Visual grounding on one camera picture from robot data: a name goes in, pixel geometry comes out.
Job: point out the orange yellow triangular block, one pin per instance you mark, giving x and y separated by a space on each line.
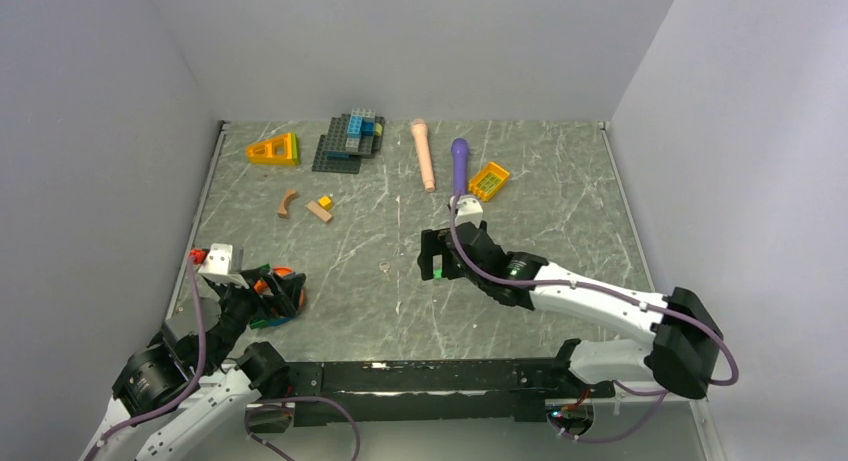
281 150

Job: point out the yellow grid brick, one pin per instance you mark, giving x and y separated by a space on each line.
488 181

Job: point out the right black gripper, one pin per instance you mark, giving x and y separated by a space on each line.
433 243

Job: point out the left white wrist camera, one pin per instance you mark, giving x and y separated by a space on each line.
221 264

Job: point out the wooden rectangular block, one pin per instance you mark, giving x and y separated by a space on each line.
316 209

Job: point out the grey blue brick stack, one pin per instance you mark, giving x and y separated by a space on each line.
350 138

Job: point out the black base bar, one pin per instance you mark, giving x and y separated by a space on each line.
424 392

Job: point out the purple toy microphone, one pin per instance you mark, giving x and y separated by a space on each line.
459 154

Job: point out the wooden arch block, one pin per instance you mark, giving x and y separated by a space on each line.
289 196

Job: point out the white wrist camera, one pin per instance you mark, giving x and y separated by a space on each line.
468 209
221 264

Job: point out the small yellow cube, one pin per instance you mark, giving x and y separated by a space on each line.
326 202

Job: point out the green toy brick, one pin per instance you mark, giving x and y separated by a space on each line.
264 323

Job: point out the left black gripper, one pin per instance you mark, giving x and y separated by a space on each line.
284 297

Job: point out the pink toy microphone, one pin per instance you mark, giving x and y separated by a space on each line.
419 131

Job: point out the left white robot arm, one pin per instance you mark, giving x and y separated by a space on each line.
173 393

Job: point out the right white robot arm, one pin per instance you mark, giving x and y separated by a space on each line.
670 339

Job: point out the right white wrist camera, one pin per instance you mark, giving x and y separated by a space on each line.
468 209

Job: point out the orange curved track piece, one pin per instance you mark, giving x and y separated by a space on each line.
282 294

